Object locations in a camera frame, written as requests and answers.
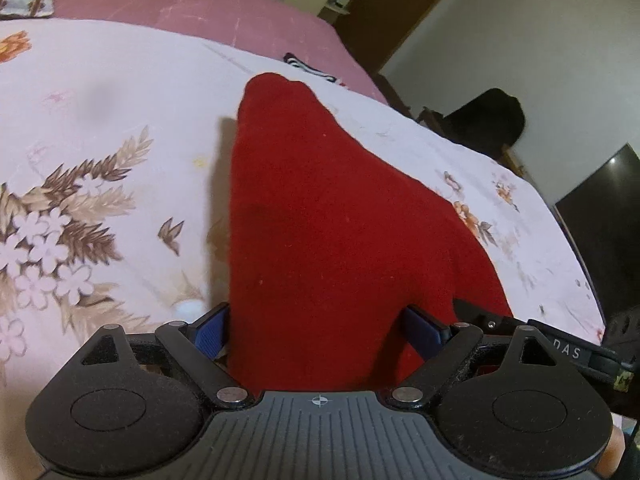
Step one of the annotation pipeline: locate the black screen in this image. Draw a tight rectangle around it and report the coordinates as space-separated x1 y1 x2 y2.
554 143 640 331

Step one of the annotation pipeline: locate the black and white striped cloth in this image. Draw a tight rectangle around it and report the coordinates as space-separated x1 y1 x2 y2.
284 52 341 85

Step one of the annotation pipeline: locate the pink bed sheet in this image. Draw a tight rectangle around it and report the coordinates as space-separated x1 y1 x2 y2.
52 0 391 106

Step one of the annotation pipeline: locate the white floral blanket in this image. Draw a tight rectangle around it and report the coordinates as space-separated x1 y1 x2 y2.
0 19 608 461

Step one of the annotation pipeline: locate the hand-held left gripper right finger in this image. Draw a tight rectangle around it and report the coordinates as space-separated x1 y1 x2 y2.
382 305 560 409

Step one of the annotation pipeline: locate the red garment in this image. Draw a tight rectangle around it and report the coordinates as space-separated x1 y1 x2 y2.
227 73 515 392

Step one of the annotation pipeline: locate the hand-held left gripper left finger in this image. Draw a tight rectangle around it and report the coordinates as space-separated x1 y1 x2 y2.
79 305 249 409

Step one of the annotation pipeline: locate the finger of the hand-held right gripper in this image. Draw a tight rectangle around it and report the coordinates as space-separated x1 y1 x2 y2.
452 298 532 335

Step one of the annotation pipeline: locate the dark wooden door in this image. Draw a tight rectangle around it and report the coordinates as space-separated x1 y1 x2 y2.
332 0 478 78

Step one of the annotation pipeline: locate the chair with dark cloth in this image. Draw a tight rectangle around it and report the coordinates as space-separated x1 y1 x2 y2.
375 74 528 178

